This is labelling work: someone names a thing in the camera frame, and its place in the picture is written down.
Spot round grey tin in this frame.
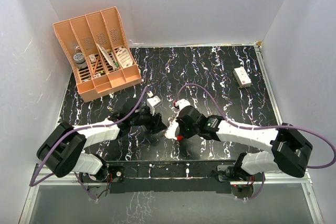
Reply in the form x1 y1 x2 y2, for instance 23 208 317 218
73 52 87 69

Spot white blister pack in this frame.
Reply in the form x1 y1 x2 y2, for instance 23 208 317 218
116 47 133 68

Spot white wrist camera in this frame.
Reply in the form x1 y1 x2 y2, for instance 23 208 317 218
146 91 161 115
173 99 191 111

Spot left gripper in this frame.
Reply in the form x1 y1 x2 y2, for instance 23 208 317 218
129 105 166 133

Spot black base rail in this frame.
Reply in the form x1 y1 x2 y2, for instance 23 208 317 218
78 159 266 195

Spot orange plastic desk organizer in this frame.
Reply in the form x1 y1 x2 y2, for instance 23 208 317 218
53 7 142 102

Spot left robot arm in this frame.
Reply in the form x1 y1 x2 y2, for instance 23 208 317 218
36 103 167 182

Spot small white card box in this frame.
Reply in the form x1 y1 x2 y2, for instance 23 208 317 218
89 54 97 63

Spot white paper packet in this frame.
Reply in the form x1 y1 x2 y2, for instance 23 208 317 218
96 43 119 70

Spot small white cardboard box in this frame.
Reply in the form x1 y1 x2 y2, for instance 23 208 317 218
233 67 251 88

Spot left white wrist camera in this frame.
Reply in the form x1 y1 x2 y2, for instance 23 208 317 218
146 91 161 115

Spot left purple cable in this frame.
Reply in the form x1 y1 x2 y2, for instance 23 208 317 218
29 85 149 201

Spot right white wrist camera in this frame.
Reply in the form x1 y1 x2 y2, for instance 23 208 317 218
173 99 191 111

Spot orange pencil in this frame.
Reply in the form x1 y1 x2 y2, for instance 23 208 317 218
92 56 101 76

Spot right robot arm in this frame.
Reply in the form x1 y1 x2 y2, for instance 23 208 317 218
176 105 312 180

